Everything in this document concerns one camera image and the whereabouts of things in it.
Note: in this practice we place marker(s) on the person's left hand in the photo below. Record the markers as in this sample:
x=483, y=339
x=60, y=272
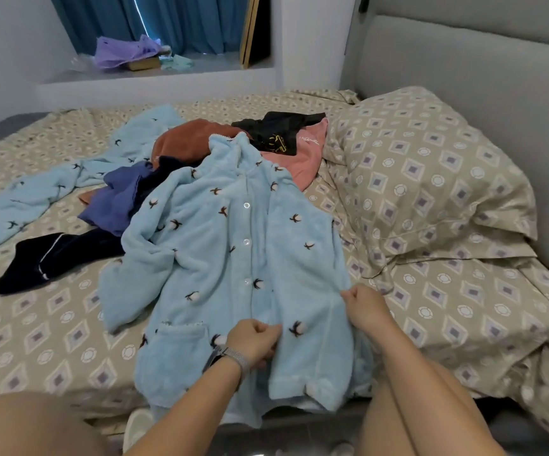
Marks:
x=253, y=342

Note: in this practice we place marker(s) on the person's right hand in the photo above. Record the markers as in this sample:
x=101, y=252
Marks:
x=369, y=310

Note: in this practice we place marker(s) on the light blue fleece garment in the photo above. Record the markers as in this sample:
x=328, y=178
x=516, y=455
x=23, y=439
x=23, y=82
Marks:
x=236, y=261

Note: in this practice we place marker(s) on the pink shirt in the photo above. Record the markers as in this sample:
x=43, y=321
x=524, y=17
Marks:
x=303, y=156

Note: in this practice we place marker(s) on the purple-blue garment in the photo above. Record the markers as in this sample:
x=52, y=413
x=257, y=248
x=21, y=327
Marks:
x=113, y=199

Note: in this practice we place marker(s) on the black garment yellow print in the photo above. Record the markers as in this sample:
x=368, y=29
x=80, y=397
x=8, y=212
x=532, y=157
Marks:
x=279, y=131

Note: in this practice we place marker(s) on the rust brown garment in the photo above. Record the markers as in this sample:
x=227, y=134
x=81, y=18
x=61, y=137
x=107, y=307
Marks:
x=194, y=142

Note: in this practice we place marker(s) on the bed with patterned beige sheet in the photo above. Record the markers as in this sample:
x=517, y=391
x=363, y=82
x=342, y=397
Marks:
x=37, y=327

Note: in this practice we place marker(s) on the navy velvet garment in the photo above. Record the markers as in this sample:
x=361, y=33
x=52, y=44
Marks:
x=51, y=256

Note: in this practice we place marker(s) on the light blue fleece pajama pants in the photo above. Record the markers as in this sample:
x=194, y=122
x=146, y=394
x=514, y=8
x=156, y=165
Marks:
x=46, y=180

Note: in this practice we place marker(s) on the person's right forearm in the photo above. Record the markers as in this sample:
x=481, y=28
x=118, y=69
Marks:
x=436, y=399

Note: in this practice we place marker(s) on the person's left forearm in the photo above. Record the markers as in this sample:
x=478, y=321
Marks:
x=194, y=413

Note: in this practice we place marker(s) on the person's left leg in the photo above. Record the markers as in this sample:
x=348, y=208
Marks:
x=32, y=427

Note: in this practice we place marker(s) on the grey band wristwatch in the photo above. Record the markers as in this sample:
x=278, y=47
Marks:
x=227, y=358

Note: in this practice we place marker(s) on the white shoe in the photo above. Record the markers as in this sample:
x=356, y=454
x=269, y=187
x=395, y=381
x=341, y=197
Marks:
x=343, y=449
x=137, y=427

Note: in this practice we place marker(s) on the patterned beige pillow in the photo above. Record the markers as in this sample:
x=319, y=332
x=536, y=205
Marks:
x=426, y=175

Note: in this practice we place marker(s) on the grey upholstered headboard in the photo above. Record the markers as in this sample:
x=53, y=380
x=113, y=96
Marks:
x=474, y=80

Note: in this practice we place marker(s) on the teal small item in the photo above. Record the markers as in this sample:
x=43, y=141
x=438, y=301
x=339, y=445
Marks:
x=175, y=62

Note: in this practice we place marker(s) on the small wooden box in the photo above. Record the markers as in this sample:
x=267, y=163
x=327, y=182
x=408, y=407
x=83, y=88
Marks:
x=143, y=64

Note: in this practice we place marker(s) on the leaning wooden picture frames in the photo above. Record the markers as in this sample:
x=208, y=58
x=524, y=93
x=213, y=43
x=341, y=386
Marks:
x=253, y=31

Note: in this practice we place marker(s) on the purple cloth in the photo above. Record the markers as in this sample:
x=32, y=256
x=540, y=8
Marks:
x=124, y=50

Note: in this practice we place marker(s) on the clear plastic bag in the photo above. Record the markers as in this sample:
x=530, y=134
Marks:
x=80, y=63

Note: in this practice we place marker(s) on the blue curtain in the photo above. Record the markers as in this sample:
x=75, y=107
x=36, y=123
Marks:
x=179, y=19

